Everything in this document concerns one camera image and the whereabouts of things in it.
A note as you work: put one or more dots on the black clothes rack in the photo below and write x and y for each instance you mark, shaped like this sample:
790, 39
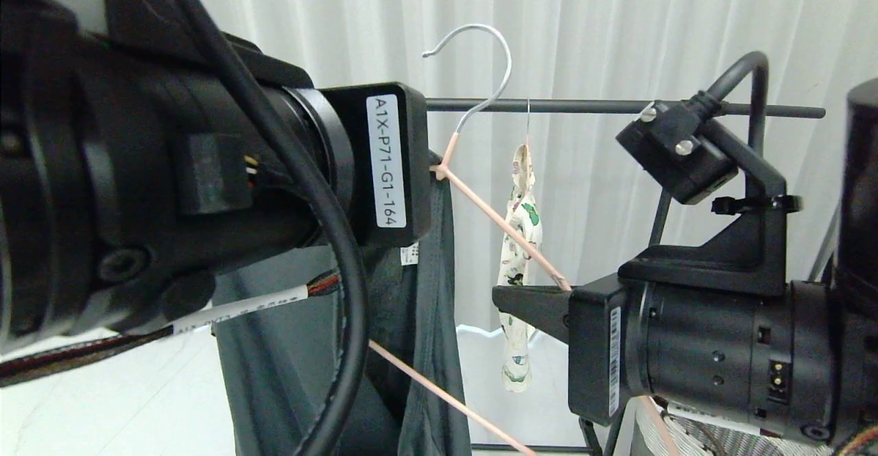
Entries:
590, 105

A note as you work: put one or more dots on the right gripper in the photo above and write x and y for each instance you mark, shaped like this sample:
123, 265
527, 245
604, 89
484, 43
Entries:
699, 353

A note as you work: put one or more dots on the dark green garment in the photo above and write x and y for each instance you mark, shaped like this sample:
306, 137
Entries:
425, 346

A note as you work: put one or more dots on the cream printed garment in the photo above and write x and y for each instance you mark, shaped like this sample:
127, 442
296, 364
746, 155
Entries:
520, 250

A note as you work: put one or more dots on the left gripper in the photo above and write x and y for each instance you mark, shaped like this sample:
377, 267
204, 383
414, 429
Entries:
137, 188

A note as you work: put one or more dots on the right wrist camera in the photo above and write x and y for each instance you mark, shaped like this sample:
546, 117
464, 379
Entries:
686, 154

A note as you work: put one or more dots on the pink clothes hanger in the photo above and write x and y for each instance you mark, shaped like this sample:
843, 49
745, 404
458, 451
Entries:
527, 123
507, 231

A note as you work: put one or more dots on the white laundry basket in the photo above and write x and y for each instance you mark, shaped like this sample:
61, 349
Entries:
693, 439

